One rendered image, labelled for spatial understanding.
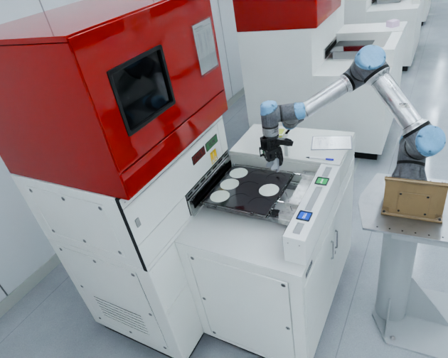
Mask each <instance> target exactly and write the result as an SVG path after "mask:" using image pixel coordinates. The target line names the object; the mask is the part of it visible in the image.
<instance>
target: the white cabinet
mask: <svg viewBox="0 0 448 358"><path fill-rule="evenodd" d="M354 157H355V156H353V159H352V161H351V164H350V166H349V168H348V170H347V172H346V175H345V177H344V179H343V182H342V184H341V187H340V190H339V192H338V195H337V197H336V200H335V202H334V205H333V207H332V208H331V211H330V213H329V216H328V218H327V221H326V223H325V225H324V228H323V229H322V232H321V234H320V237H319V239H318V242H317V243H316V246H315V248H314V251H313V253H312V255H311V258H310V260H309V263H308V264H307V267H306V269H305V272H304V274H303V276H302V278H300V277H297V276H293V275H289V274H286V273H282V272H279V271H275V270H272V269H269V268H265V267H261V266H257V265H254V264H249V263H247V262H244V261H239V260H236V259H232V258H229V257H226V256H221V255H219V254H214V253H211V252H208V251H204V250H201V249H197V248H193V247H191V246H186V245H183V244H179V243H176V242H175V244H176V248H177V250H178V254H179V256H180V259H181V263H182V266H183V269H184V272H185V275H186V278H187V281H188V285H189V288H190V290H191V294H192V296H193V301H194V303H195V306H196V310H197V312H198V316H199V318H200V321H201V325H202V328H203V331H204V333H206V334H208V335H209V336H211V337H214V338H216V339H218V340H221V341H224V342H227V343H228V344H231V345H233V346H236V347H239V348H240V349H243V350H246V351H248V352H251V353H253V354H256V355H258V356H260V357H263V358H314V355H315V352H316V348H317V346H318V343H319V340H320V337H321V334H322V331H323V328H324V325H325V322H326V319H327V316H328V314H329V310H330V307H331V304H332V301H333V299H334V295H335V292H336V289H337V286H338V282H339V280H340V277H341V274H342V271H343V268H344V265H345V262H346V259H347V256H348V253H349V250H350V248H351V223H352V206H353V174H354Z"/></svg>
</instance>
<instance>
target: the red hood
mask: <svg viewBox="0 0 448 358"><path fill-rule="evenodd" d="M227 110H228V104H227V99H226V95H225V87H224V82H223V74H222V70H221V65H220V57H219V52H218V44H217V40H216V35H215V27H214V22H213V15H212V10H211V5H210V0H82V1H77V2H75V3H72V4H68V5H64V6H61V7H58V8H55V9H51V10H48V11H44V12H40V13H37V14H34V15H31V16H27V17H24V18H20V19H16V20H14V21H9V22H7V23H3V24H0V156H1V158H2V160H3V162H4V163H5V165H6V167H7V168H8V170H9V172H10V173H13V174H17V175H22V176H25V177H29V178H34V179H38V180H43V181H47V182H50V183H56V184H59V185H65V186H68V187H72V188H77V189H81V190H86V191H90V192H96V193H99V194H102V195H108V196H111V197H117V198H120V199H124V200H130V199H131V198H132V197H134V196H135V195H136V194H137V193H138V192H139V191H140V190H141V189H142V188H143V187H144V186H145V185H146V184H147V183H148V182H149V181H151V180H152V179H153V178H154V177H155V176H156V175H157V174H158V173H160V172H161V171H162V170H163V169H164V168H165V167H166V166H167V165H168V164H170V162H172V160H173V159H175V157H177V156H178V155H179V154H180V153H181V152H182V151H183V150H184V149H185V148H187V147H188V146H189V145H190V144H191V143H192V142H193V141H194V140H196V139H197V138H198V137H199V136H200V135H201V134H202V133H203V132H204V131H205V130H206V129H207V128H208V127H209V126H210V125H211V124H213V123H214V122H215V121H216V120H217V119H218V118H219V117H220V116H221V115H223V114H224V113H225V112H226V111H227Z"/></svg>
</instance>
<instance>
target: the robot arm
mask: <svg viewBox="0 0 448 358"><path fill-rule="evenodd" d="M385 60H386V54H385V51H384V50H383V49H382V48H381V47H380V46H378V45H367V46H364V47H362V48H361V49H360V50H359V51H358V52H357V54H356V56H355V58H354V60H353V62H352V64H351V66H350V67H349V69H347V71H345V72H344V73H343V74H341V75H340V78H339V79H337V80H336V81H335V82H333V83H331V84H330V85H328V86H327V87H325V88H323V89H322V90H321V91H319V92H317V93H316V94H315V95H313V96H312V97H310V98H308V99H307V100H305V101H304V102H295V103H291V104H281V105H277V103H276V101H273V100H272V101H270V100H268V101H265V102H263V103H261V105H260V115H261V121H262V134H263V136H262V137H260V145H261V147H259V150H262V152H263V153H262V154H261V153H260V157H262V156H264V157H265V160H266V161H268V162H267V164H266V166H267V167H270V169H271V170H275V171H276V172H278V171H279V170H280V168H281V166H282V163H283V153H282V148H281V146H280V145H283V146H292V145H293V143H294V142H293V141H292V140H291V139H288V138H285V139H284V138H279V122H282V125H283V127H284V128H285V129H288V130H291V129H294V128H295V127H296V126H297V124H299V123H301V122H302V121H304V120H305V119H307V118H308V117H310V116H311V115H313V114H315V113H316V112H318V111H319V110H320V109H322V108H324V107H325V106H326V105H328V104H330V103H332V102H333V101H334V100H336V99H338V98H339V97H340V96H342V95H344V94H345V93H347V92H352V91H354V90H356V89H357V88H359V87H360V86H362V85H364V84H366V85H370V86H372V88H373V89H374V90H375V92H376V93H377V95H378V96H379V97H380V99H381V100H382V102H383V103H384V105H385V106H386V107H387V108H388V110H389V112H390V113H391V114H392V116H393V117H394V118H395V120H396V122H397V123H398V124H399V125H400V127H401V128H402V130H403V133H402V136H401V137H400V141H399V150H398V160H397V165H396V168H395V170H394V172H393V174H392V177H394V178H406V179H413V180H426V181H427V176H426V172H425V164H426V158H428V157H430V156H434V155H436V154H437V153H439V152H440V151H441V150H442V149H443V148H444V146H445V143H446V136H445V133H444V132H443V130H442V129H441V128H439V127H438V126H434V125H432V124H431V123H430V121H429V120H428V119H423V118H422V117H421V116H420V115H419V113H418V112H417V110H416V109H415V108H414V107H413V105H412V104H411V102H410V100H409V99H408V98H407V97H406V96H405V94H404V92H403V91H402V90H401V89H400V87H399V86H398V84H397V83H396V81H394V79H393V77H392V76H391V75H390V73H389V72H390V66H389V65H388V64H387V63H386V61H385Z"/></svg>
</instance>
